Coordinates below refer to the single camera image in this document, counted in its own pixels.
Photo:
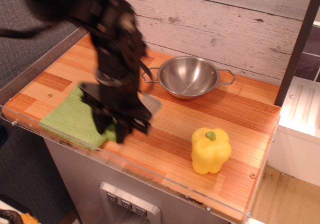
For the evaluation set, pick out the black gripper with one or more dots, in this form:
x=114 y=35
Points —
x=117 y=98

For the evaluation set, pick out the green handled grey spatula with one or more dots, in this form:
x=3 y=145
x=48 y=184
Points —
x=151 y=103

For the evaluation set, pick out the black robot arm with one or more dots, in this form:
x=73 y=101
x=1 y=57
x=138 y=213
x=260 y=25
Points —
x=119 y=45

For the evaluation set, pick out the green cloth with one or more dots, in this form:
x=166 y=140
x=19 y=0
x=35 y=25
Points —
x=72 y=120

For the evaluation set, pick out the grey toy kitchen cabinet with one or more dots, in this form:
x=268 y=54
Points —
x=82 y=176

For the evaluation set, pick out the silver dispenser button panel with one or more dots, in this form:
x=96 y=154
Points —
x=124 y=207

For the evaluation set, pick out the yellow toy bell pepper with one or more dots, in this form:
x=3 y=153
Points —
x=210 y=150

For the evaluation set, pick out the orange object bottom left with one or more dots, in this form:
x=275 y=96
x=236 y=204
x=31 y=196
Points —
x=28 y=219

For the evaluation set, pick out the clear acrylic guard rail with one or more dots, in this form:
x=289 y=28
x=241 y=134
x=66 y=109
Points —
x=162 y=159

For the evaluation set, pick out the steel two-handled bowl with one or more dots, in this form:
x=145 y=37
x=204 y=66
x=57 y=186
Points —
x=189 y=77

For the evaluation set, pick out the dark right support post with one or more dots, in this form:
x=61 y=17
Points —
x=302 y=38

